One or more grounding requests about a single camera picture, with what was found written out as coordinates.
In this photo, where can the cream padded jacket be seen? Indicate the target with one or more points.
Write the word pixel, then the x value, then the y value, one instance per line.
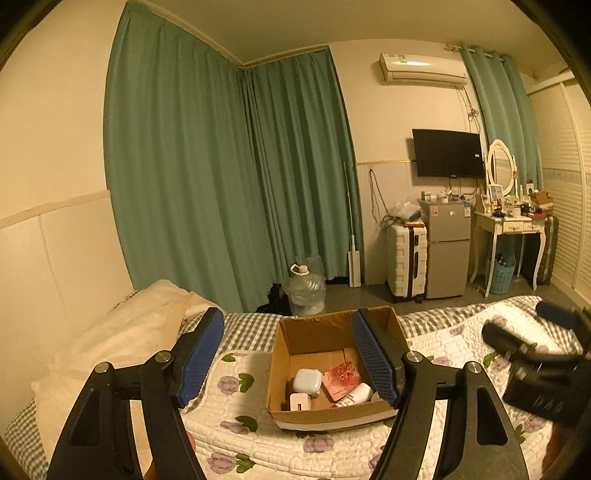
pixel 115 332

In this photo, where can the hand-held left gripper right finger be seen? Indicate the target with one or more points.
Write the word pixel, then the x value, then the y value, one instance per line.
pixel 376 360

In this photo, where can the white charger block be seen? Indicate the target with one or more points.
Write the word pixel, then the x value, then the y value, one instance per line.
pixel 300 400

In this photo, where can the oval white vanity mirror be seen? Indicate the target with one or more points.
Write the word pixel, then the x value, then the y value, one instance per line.
pixel 501 166

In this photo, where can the light blue earbuds case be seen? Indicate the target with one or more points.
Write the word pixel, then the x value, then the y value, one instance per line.
pixel 307 381

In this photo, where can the cardboard box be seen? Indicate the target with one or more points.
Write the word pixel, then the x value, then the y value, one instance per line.
pixel 323 417

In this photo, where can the white plastic bottle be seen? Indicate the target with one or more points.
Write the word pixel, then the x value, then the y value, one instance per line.
pixel 355 393

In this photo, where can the green corner curtain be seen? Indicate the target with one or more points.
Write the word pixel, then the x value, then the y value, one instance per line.
pixel 300 161

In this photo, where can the clear water jug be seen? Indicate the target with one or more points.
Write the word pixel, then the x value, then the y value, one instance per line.
pixel 304 290

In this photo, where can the wide green curtain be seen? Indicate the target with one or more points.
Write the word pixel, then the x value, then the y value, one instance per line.
pixel 184 184

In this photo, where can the white air conditioner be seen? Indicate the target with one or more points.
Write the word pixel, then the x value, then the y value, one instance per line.
pixel 422 69

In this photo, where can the floral quilted blanket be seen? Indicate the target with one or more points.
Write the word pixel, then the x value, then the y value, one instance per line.
pixel 258 438

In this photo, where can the red patterned packet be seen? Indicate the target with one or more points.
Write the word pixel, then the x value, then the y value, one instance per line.
pixel 339 381

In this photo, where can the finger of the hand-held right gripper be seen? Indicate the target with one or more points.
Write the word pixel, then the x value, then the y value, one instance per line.
pixel 556 314
pixel 503 337

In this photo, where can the black wall television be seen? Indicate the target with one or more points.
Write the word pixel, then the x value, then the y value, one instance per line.
pixel 448 153

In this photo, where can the small photo frame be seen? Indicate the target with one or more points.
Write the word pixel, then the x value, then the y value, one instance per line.
pixel 496 196

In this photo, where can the small silver fridge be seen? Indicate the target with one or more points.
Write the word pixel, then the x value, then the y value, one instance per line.
pixel 448 258

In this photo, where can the white dressing table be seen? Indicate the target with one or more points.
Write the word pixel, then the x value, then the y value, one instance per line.
pixel 508 226

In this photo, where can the person's right hand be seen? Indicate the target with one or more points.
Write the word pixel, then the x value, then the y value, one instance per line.
pixel 565 452

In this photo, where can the blue plastic basket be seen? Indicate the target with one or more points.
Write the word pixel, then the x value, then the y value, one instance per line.
pixel 501 279

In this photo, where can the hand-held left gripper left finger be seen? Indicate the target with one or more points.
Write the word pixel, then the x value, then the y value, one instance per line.
pixel 203 355

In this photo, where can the white louvered wardrobe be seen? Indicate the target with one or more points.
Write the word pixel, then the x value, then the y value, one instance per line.
pixel 568 194

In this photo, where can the narrow light green curtain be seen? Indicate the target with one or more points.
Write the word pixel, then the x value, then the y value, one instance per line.
pixel 503 106

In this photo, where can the clear plastic bag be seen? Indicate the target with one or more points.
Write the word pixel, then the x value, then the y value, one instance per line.
pixel 404 211

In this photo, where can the white hard suitcase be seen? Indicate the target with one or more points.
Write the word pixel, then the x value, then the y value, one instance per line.
pixel 406 263

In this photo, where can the white flat mop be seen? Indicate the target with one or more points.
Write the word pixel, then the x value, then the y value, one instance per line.
pixel 354 267

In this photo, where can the dark hard suitcase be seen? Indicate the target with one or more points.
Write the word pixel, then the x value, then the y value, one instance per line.
pixel 547 251

